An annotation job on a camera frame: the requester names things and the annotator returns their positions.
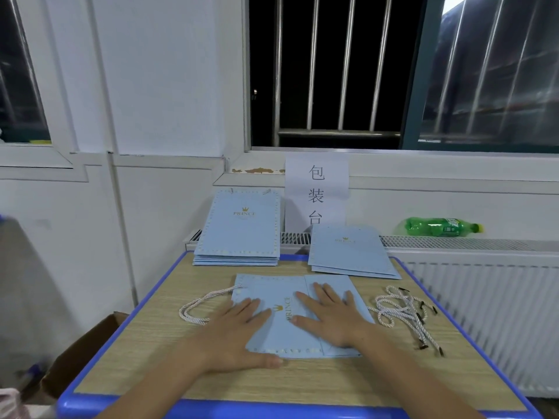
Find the person's left hand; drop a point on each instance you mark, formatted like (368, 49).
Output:
(231, 336)

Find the person's right hand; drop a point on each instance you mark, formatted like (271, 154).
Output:
(336, 320)

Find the stack of blue paper bags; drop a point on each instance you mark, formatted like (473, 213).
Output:
(349, 248)

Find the stack of finished blue bags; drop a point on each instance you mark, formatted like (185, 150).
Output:
(236, 259)

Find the person's right forearm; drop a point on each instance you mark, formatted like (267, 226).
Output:
(419, 384)

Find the person's left forearm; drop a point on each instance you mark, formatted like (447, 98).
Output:
(157, 392)

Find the blue-edged wooden desk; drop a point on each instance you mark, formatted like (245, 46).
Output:
(148, 344)

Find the white paper sign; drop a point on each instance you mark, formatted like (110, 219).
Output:
(316, 187)

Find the green plastic bottle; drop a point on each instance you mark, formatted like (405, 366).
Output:
(441, 227)

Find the brown cardboard box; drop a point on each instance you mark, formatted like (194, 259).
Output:
(83, 353)

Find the white radiator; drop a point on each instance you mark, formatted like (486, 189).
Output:
(498, 310)

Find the metal window grille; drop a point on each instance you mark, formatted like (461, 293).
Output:
(336, 132)

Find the pink water bottle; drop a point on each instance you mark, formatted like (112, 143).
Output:
(7, 404)

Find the white framed window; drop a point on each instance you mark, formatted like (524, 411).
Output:
(39, 157)

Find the teal framed sliding window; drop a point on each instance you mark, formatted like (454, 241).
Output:
(489, 74)

